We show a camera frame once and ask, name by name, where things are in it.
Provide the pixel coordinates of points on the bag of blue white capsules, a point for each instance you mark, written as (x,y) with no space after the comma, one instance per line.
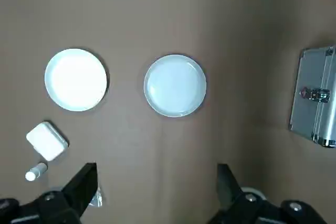
(99,200)

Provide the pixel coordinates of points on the white round plate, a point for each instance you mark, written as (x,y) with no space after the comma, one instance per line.
(76,79)

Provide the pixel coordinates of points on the gray round plate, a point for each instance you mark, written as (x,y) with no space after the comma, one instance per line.
(174,85)

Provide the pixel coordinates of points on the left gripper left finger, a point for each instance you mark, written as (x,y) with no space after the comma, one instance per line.
(65,203)

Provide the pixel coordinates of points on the white rectangular plastic box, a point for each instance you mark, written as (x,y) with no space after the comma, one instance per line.
(46,140)

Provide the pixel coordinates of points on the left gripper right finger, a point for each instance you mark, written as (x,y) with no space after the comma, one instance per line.
(236,208)

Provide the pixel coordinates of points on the small clear bottle white cap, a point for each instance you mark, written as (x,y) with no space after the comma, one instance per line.
(35,172)

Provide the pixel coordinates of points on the silver aluminium medical kit case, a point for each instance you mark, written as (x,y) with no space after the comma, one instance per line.
(309,108)

